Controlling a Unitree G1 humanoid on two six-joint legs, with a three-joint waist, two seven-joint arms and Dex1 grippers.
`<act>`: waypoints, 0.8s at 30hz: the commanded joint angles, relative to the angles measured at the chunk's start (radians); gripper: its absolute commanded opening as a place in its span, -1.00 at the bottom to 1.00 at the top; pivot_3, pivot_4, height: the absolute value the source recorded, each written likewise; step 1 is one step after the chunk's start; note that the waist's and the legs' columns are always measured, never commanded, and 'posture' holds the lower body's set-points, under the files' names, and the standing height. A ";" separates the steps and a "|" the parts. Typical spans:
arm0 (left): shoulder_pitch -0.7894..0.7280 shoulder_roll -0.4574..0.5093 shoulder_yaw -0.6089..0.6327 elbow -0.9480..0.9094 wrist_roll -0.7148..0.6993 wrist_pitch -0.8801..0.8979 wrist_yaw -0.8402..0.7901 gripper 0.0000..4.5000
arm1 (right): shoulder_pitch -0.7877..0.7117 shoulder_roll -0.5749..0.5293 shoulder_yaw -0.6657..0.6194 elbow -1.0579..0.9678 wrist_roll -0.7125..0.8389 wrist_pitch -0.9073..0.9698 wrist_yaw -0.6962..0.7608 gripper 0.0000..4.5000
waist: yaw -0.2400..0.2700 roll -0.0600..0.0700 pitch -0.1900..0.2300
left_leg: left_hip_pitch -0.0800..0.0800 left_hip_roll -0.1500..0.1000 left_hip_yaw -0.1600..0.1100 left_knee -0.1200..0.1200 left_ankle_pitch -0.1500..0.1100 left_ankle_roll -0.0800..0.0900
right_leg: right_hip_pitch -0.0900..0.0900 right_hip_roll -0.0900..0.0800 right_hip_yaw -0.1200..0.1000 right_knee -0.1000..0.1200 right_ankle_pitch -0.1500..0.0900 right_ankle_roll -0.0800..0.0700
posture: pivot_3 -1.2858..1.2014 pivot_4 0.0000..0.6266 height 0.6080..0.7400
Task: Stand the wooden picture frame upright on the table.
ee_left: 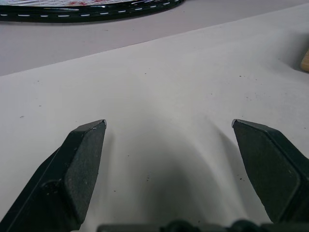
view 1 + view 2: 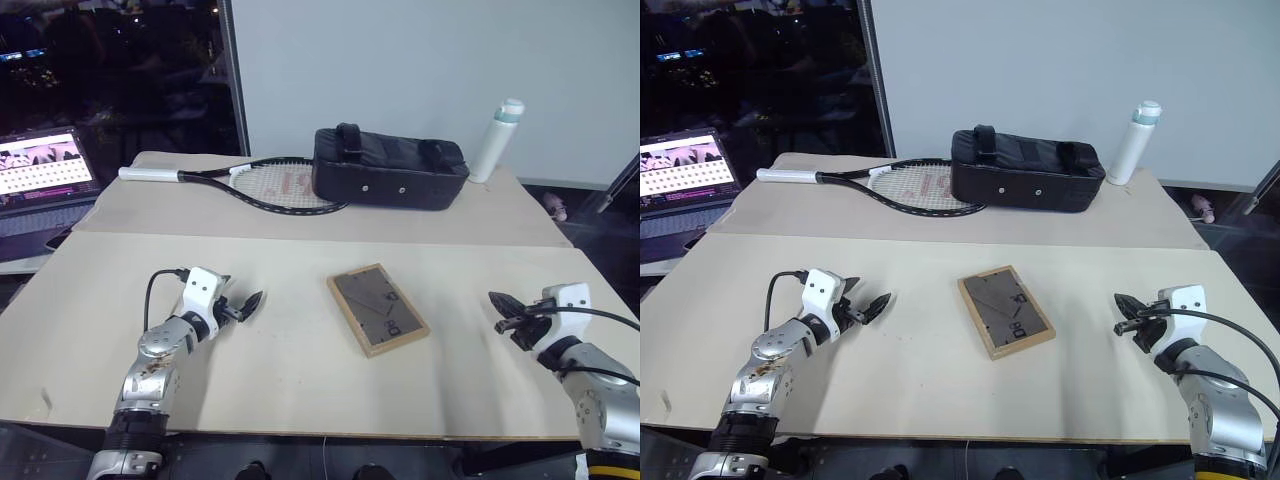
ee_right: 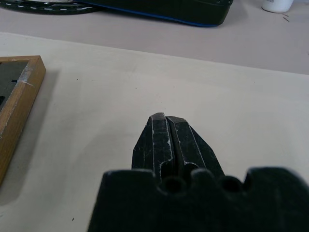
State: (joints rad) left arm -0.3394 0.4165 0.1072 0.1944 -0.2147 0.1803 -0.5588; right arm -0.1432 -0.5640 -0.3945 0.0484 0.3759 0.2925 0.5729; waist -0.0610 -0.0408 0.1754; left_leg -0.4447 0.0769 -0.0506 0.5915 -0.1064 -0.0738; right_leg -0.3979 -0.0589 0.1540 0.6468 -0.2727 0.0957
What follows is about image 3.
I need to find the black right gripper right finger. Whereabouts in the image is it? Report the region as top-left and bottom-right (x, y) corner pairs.
(166, 116), (224, 176)

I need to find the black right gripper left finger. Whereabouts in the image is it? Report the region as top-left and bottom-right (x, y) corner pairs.
(131, 112), (178, 179)

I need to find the black bag with blue trim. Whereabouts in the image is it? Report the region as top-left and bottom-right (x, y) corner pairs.
(76, 0), (234, 27)

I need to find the white plastic container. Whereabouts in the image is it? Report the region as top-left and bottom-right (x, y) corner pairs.
(261, 0), (294, 13)

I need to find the wooden framed board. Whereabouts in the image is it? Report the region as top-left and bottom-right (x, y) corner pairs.
(0, 55), (46, 186)

